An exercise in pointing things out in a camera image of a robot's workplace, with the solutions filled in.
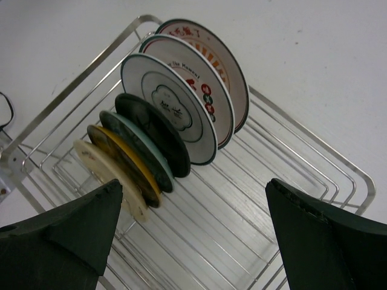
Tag steel mounting plate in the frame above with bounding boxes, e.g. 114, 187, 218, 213
1, 147, 25, 202

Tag white plate orange sunburst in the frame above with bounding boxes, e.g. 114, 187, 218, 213
156, 18, 250, 132

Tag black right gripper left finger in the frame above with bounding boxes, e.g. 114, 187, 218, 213
1, 179, 123, 289

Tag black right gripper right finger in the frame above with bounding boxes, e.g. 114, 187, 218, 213
265, 178, 386, 289

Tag steel wire dish rack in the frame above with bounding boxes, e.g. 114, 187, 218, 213
1, 14, 376, 289

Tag yellow brown patterned plate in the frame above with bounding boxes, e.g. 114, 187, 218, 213
87, 124, 162, 208

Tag teal blue patterned plate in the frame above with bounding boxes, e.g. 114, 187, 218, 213
99, 111, 175, 193

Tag white plate red characters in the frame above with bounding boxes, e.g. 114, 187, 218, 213
140, 34, 235, 149

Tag cream plate black characters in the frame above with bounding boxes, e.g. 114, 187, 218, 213
73, 140, 149, 222

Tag black cable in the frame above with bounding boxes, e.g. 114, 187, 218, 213
0, 91, 15, 131

